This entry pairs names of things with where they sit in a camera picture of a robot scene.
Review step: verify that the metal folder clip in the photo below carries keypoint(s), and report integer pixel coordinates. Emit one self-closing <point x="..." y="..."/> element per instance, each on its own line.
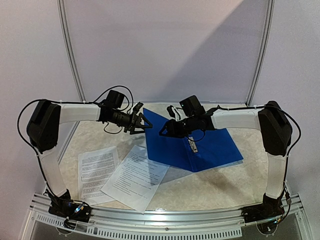
<point x="192" y="144"/>

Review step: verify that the printed paper sheet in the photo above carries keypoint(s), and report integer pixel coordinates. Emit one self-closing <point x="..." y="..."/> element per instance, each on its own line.
<point x="136" y="180"/>
<point x="94" y="170"/>

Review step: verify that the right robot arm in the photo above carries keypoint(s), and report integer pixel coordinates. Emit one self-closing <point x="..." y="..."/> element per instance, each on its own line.
<point x="274" y="124"/>

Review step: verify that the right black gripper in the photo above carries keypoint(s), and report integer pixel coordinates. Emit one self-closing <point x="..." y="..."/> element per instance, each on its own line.
<point x="173" y="127"/>

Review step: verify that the right aluminium frame post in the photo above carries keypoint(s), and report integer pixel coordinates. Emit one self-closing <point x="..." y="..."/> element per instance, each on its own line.
<point x="262" y="51"/>

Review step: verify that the right printed paper sheet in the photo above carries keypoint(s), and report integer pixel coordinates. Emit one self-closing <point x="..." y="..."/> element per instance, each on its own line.
<point x="136" y="180"/>

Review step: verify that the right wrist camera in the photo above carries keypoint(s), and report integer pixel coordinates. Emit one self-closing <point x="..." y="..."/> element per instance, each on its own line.
<point x="173" y="112"/>

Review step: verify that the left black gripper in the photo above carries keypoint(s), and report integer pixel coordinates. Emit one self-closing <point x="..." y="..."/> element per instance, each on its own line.
<point x="134" y="124"/>

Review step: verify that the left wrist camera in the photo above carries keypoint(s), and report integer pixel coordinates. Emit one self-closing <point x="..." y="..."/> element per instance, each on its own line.
<point x="137" y="107"/>

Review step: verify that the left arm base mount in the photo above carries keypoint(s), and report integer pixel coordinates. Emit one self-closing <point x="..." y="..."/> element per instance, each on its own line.
<point x="68" y="208"/>

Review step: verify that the blue plastic folder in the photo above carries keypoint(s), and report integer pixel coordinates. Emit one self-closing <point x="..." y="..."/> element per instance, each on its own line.
<point x="201" y="151"/>

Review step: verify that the left printed paper sheet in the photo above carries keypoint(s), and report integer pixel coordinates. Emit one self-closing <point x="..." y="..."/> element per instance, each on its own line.
<point x="94" y="170"/>

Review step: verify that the aluminium front rail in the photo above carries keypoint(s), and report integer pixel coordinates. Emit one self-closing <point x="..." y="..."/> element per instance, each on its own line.
<point x="123" y="224"/>

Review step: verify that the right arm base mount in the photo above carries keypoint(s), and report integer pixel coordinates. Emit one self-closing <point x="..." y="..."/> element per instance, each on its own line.
<point x="268" y="214"/>

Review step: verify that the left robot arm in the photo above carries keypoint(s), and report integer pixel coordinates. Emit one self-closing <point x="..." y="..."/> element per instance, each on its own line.
<point x="43" y="130"/>

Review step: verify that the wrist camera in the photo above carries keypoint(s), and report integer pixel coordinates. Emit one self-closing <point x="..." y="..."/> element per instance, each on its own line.
<point x="173" y="112"/>
<point x="137" y="107"/>

